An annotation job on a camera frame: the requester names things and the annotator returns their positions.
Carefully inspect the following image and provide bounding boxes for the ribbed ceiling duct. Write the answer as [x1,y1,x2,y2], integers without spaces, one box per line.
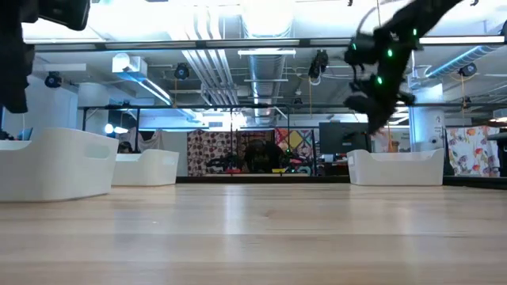
[425,44,501,80]

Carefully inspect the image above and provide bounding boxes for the white ceiling pipe bundle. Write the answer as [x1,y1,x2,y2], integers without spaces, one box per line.
[181,3,241,106]

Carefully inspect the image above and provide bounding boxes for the laptop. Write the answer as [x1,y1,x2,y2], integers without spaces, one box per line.
[15,126,34,142]

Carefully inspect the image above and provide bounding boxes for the black computer monitor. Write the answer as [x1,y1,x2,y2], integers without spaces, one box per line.
[318,121,372,155]

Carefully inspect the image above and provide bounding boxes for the silver ventilation duct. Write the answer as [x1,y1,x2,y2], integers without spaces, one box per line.
[242,0,295,120]

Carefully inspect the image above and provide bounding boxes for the black ceiling-hung reel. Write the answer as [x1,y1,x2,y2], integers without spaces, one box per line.
[173,62,191,82]
[458,62,478,78]
[44,70,63,89]

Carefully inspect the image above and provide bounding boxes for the black background workstation frame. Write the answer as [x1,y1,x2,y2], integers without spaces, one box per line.
[78,103,292,177]

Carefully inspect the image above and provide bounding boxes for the white ceiling light bar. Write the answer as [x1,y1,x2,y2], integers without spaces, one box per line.
[237,48,297,57]

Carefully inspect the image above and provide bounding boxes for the black table edge rail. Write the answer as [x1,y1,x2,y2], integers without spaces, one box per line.
[176,175,507,190]

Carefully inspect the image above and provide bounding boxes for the black overhead frame bar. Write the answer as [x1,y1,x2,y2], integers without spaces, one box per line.
[21,36,507,54]

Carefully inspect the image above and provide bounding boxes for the long black background beam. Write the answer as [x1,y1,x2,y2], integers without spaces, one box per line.
[292,102,507,111]

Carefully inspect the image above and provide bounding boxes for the colourful geometric hanging cloth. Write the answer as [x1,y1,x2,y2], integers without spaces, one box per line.
[275,127,318,175]

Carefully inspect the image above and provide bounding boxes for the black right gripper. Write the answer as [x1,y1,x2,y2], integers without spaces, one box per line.
[343,27,421,135]

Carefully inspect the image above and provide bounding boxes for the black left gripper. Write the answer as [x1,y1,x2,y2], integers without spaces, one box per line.
[0,0,91,115]

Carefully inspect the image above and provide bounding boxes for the floral hanging cloth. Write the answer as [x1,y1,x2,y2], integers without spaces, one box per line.
[445,125,501,177]

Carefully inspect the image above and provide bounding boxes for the white round column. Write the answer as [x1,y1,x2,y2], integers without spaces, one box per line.
[407,82,447,154]

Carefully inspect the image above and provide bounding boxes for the white plastic basket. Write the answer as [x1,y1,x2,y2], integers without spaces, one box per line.
[347,148,446,187]
[0,126,120,203]
[111,149,180,188]

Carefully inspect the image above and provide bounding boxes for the white ceiling air unit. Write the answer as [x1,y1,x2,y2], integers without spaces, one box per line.
[111,52,149,74]

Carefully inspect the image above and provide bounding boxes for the brown patterned hanging cloth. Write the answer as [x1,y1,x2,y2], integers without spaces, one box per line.
[187,129,254,177]

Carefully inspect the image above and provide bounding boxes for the grey hanging cloth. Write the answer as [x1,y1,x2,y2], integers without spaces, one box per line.
[118,128,164,152]

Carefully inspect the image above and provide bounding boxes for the person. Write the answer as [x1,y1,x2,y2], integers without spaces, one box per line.
[242,138,285,174]

